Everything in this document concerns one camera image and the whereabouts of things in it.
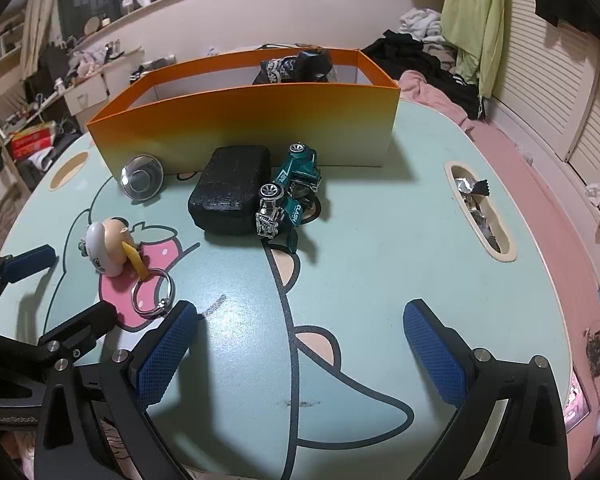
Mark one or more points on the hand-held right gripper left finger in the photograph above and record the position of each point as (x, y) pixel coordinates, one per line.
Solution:
(165, 355)

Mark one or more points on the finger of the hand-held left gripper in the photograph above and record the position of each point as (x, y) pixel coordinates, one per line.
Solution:
(87, 322)
(30, 260)

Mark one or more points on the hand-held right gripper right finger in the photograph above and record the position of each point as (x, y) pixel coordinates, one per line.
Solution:
(432, 355)

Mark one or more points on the black rectangular block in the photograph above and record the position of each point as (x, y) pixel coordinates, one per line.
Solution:
(230, 185)

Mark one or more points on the green toy car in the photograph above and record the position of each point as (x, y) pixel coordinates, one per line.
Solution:
(300, 172)

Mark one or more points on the orange cardboard box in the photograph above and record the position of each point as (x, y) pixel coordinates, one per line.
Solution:
(280, 120)

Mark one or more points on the black lace cloth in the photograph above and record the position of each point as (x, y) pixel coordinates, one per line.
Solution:
(280, 72)

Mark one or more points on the red cardboard box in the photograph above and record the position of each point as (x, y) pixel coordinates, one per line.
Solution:
(32, 140)

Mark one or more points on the pink bed sheet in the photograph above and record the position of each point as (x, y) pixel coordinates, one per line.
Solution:
(555, 240)

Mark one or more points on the crumpled foil wrappers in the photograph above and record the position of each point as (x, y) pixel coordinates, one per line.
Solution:
(472, 187)

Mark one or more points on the white drawer cabinet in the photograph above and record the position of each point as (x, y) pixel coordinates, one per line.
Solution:
(87, 95)

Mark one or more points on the dark striped garment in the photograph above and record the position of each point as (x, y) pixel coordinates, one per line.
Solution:
(142, 72)

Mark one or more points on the white cup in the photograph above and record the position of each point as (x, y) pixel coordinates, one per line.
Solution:
(143, 1)

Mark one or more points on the pile of black clothes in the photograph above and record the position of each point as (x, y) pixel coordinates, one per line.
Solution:
(420, 65)

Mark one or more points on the white louvered closet door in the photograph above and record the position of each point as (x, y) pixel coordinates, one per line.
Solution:
(555, 85)

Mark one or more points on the pile of white clothes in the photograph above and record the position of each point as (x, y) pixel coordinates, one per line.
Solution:
(420, 22)

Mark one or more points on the hanging light green garment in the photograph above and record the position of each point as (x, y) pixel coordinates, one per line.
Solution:
(472, 20)

